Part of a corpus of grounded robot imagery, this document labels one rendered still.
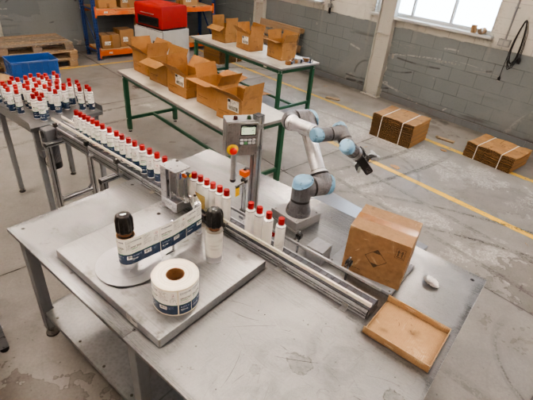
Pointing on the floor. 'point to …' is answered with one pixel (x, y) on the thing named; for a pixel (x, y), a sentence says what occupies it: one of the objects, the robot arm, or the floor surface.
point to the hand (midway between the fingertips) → (370, 166)
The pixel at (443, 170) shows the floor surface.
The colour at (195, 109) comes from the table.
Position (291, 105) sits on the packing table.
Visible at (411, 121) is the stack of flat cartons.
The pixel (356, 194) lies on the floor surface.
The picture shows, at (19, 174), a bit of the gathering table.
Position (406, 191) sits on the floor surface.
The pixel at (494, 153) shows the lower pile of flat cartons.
